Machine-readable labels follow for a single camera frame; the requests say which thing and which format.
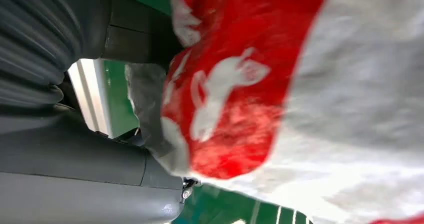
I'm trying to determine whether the ribbed grey right arm sleeve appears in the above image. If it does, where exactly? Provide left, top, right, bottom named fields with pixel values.
left=0, top=0, right=112, bottom=109

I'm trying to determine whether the aluminium conveyor side rail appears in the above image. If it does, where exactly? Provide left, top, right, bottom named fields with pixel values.
left=67, top=58, right=114, bottom=139

